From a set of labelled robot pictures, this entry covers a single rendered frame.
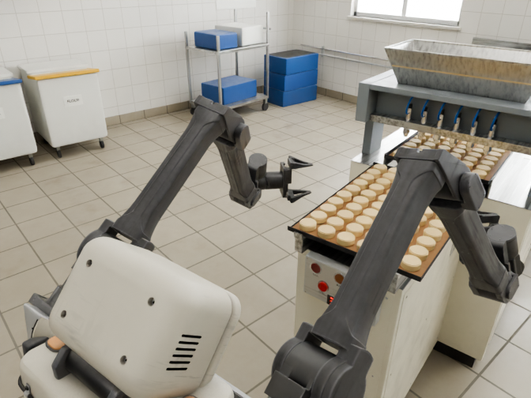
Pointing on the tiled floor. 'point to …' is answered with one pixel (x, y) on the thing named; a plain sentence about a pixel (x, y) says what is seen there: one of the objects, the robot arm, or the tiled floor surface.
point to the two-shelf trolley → (235, 67)
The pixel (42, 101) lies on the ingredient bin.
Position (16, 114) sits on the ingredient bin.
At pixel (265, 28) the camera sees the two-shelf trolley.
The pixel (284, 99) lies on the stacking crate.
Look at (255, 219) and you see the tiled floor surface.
